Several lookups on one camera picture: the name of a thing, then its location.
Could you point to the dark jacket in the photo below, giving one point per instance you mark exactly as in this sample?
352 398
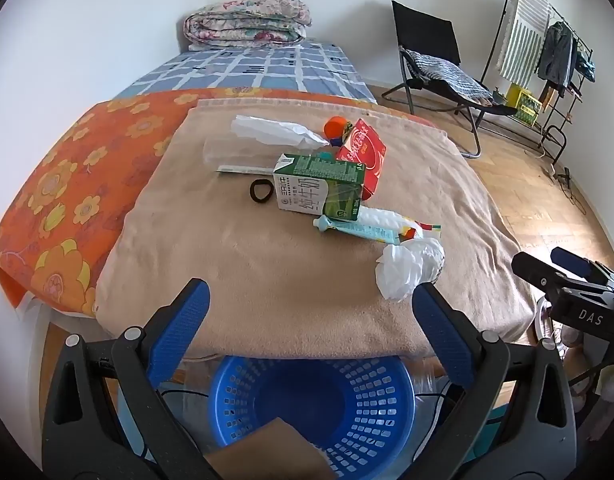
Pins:
557 57

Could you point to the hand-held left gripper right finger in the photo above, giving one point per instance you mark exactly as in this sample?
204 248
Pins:
442 335

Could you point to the black clothes rack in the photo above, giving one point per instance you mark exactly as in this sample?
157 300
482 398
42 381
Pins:
562 115

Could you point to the orange floral sheet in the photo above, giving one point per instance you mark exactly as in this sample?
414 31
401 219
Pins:
82 185

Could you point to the white plastic wrapper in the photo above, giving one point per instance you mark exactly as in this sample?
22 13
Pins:
384 217

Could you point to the green striped towel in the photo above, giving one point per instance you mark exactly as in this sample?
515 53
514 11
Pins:
522 30

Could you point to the yellow crate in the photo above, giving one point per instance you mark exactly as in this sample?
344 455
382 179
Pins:
522 102

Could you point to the green milk carton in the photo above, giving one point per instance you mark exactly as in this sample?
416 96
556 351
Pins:
317 187

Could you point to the blue plastic basket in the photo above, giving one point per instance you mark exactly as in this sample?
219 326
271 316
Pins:
337 400

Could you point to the red cardboard box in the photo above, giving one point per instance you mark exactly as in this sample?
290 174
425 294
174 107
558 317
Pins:
362 152

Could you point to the brown cardboard piece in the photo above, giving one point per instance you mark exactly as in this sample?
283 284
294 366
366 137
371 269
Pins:
272 452

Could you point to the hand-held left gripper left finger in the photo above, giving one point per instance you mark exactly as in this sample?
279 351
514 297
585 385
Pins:
179 330

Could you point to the clear plastic bottle teal cap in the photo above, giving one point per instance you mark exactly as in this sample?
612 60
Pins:
237 152

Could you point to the blue plaid bed sheet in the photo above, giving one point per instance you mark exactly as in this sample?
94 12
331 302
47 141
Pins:
267 67

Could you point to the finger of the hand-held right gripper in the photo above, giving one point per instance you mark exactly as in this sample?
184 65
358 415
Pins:
537 270
569 260

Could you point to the striped cloth on chair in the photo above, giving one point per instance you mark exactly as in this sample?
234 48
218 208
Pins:
447 72

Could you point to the teal garment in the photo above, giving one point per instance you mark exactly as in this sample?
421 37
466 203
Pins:
586 65

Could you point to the folded floral quilt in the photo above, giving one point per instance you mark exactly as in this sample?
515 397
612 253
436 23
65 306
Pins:
247 22

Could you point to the black folding chair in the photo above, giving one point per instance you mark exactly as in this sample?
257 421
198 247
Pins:
427 35

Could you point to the red yellow snack wrapper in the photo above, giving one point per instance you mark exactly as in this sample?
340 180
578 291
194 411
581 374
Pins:
422 230

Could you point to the crumpled white plastic bag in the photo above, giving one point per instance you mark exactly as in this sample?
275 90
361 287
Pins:
409 267

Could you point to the toothpaste tube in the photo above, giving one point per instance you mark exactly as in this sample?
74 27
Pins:
354 229

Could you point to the beige blanket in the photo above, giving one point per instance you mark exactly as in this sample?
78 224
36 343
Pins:
287 280

